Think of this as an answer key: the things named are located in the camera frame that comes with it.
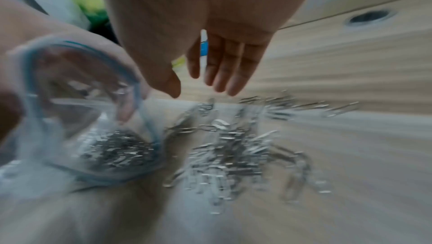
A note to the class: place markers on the white and blue box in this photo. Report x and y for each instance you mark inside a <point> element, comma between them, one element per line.
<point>204,48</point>

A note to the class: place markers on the light wooden table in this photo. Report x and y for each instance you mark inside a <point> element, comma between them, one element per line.
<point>371,184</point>

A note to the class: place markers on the person's left hand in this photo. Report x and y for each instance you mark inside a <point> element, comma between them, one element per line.
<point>20,24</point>

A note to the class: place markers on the yellow-green drink bottle white cap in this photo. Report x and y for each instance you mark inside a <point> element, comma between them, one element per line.
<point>178,62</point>

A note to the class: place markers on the white sheet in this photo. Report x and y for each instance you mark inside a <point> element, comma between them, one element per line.
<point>60,5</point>

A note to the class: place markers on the pile of silver paper clips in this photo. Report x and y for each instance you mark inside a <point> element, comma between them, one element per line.
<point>229,162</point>
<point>118,152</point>

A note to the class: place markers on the clear plastic zip bag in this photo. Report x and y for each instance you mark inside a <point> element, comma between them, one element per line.
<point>50,120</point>

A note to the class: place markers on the green tissue pack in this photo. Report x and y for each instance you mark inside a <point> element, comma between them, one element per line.
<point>89,0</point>

